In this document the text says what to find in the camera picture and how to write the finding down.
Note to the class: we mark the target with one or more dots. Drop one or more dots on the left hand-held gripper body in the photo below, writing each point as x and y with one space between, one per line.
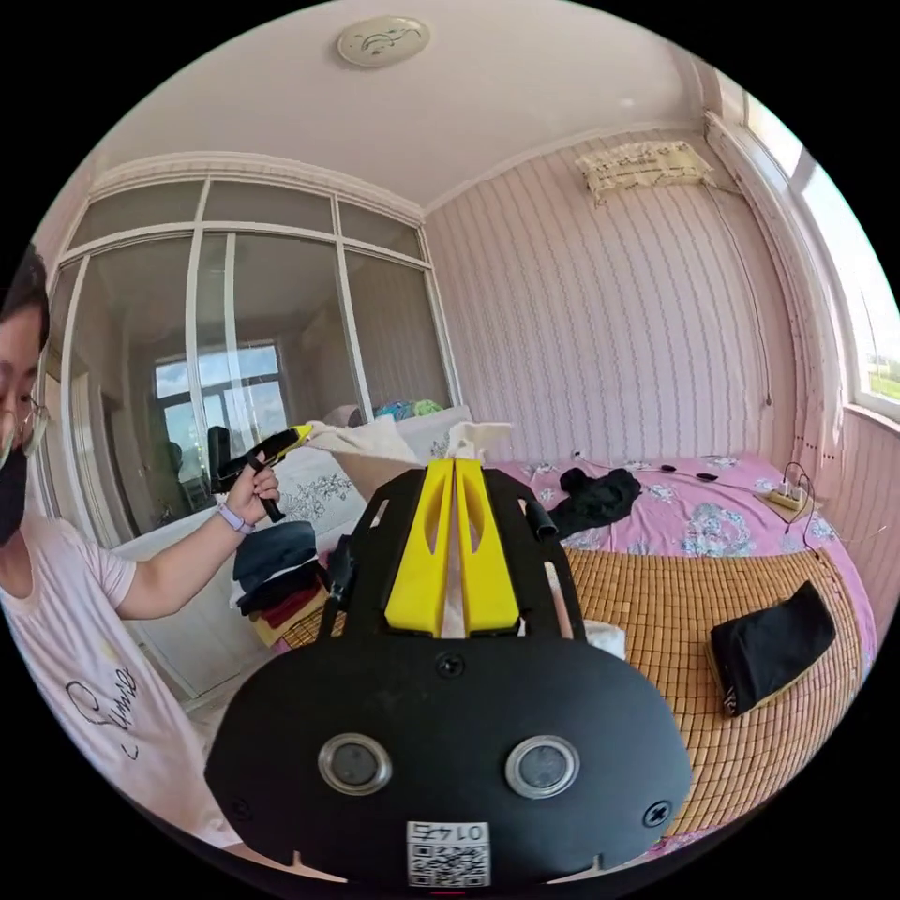
261 453

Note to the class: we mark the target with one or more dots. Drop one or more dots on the folded black garment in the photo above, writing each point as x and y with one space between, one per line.
770 654

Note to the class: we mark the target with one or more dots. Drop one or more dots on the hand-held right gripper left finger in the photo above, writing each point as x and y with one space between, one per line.
420 555

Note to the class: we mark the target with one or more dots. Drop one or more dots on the window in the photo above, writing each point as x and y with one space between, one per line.
854 267

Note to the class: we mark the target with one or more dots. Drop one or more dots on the cloth-covered air conditioner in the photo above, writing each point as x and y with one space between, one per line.
641 165

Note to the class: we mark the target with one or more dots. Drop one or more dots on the person's left hand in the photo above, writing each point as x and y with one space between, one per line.
254 496

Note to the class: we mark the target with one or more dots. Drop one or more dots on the person's body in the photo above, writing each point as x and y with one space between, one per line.
63 619

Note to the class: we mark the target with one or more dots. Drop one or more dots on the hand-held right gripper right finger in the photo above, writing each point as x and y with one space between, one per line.
488 555

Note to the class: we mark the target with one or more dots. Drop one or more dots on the round ceiling lamp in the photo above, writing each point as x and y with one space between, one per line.
383 40

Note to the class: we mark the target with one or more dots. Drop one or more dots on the crumpled black garment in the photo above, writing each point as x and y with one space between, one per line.
598 496

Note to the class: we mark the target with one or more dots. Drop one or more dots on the pile of clothes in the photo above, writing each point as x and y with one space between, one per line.
281 569

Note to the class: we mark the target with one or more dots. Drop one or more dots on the white flowered bedding stack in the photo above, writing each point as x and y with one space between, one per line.
320 485

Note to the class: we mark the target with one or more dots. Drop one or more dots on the glass partition with white frame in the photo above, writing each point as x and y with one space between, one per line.
267 351

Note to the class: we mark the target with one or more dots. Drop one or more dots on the person's left forearm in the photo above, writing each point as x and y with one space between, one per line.
179 569

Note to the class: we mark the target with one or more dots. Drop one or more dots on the beige long sleeve jacket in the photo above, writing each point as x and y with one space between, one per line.
366 443

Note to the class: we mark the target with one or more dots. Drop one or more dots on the sheer curtain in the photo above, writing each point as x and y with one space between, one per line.
794 295

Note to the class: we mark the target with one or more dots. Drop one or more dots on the white power strip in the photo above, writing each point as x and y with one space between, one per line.
786 498

